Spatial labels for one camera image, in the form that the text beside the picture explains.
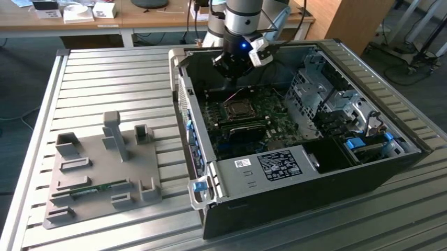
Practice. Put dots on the green motherboard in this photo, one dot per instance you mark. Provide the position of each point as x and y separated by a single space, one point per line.
279 125

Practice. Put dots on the wooden cabinet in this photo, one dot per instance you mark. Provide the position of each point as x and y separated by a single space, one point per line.
359 23

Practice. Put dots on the metal locking lever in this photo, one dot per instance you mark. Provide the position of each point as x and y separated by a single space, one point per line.
235 95

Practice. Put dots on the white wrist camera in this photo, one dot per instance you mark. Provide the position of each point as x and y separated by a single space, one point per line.
260 52

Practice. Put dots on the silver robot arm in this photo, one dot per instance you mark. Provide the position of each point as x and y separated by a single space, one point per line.
240 15

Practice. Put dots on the silver power supply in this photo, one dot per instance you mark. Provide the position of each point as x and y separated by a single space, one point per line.
244 177

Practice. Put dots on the green RAM stick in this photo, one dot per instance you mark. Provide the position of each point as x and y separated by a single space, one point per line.
90 189

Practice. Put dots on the brown cabinet under desk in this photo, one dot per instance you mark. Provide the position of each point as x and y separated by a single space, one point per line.
90 40

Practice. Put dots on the light blue paper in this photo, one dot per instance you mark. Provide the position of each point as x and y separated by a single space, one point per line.
20 3

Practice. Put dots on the blue plastic clip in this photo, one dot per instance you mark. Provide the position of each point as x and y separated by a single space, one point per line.
388 136

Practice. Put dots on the white round holder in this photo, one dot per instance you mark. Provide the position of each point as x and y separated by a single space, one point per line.
77 17

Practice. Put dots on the silver CPU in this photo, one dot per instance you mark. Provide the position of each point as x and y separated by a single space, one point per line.
239 109

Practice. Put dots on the pale blue teach pendant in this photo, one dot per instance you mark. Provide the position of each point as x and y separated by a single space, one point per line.
281 18

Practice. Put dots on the wooden desk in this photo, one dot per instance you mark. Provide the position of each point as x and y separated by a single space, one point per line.
166 18
20 18

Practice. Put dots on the silver drive cage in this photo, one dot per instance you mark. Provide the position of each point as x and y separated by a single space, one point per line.
307 96

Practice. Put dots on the black PC case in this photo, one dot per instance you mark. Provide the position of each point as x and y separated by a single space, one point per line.
313 204

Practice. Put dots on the CPU socket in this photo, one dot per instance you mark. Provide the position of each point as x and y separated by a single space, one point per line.
240 117

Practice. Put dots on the dark round object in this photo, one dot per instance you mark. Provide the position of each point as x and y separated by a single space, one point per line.
149 3

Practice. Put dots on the black RAM slot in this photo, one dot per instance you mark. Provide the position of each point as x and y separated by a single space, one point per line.
245 125
244 121

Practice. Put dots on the white box with black top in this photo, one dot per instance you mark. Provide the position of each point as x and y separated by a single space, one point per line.
48 13

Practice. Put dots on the blue disk carrier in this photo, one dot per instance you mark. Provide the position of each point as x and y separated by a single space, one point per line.
353 143

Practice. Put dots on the plain white box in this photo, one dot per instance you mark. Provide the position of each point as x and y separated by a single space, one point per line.
104 11

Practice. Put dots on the blue case latch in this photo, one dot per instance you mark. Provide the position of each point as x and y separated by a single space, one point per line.
197 187

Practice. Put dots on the black graphics card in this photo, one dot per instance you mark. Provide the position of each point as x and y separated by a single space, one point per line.
247 134

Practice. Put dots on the metal equipment stand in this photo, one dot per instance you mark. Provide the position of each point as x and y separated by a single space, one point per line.
391 51

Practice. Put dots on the grey parts rack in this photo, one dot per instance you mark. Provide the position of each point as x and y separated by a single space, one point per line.
93 157

